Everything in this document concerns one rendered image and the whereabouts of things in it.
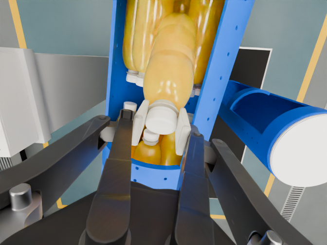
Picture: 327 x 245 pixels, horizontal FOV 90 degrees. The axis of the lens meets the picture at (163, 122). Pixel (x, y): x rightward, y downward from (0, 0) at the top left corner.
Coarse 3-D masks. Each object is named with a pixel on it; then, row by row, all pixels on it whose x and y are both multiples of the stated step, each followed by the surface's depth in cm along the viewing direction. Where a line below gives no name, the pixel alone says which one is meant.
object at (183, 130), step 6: (180, 108) 21; (180, 114) 19; (186, 114) 18; (180, 120) 18; (186, 120) 16; (180, 126) 17; (186, 126) 15; (180, 132) 16; (186, 132) 15; (180, 138) 15; (186, 138) 15; (180, 144) 15; (180, 150) 15
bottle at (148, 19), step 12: (144, 0) 31; (156, 0) 30; (168, 0) 31; (144, 12) 31; (156, 12) 31; (168, 12) 32; (144, 24) 32; (156, 24) 32; (144, 36) 32; (132, 48) 35; (144, 48) 33; (144, 60) 34; (144, 72) 37
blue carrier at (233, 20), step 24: (120, 0) 36; (240, 0) 26; (120, 24) 39; (240, 24) 28; (120, 48) 42; (216, 48) 27; (120, 72) 45; (216, 72) 29; (120, 96) 48; (216, 96) 33; (192, 120) 32; (144, 168) 34; (168, 168) 35
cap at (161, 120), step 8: (152, 112) 19; (160, 112) 19; (168, 112) 19; (152, 120) 19; (160, 120) 19; (168, 120) 19; (176, 120) 20; (152, 128) 21; (160, 128) 20; (168, 128) 20
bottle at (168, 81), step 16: (176, 16) 28; (160, 32) 27; (176, 32) 25; (192, 32) 28; (160, 48) 24; (176, 48) 23; (192, 48) 25; (160, 64) 21; (176, 64) 21; (192, 64) 24; (144, 80) 22; (160, 80) 20; (176, 80) 20; (192, 80) 23; (144, 96) 23; (160, 96) 20; (176, 96) 20; (176, 112) 21
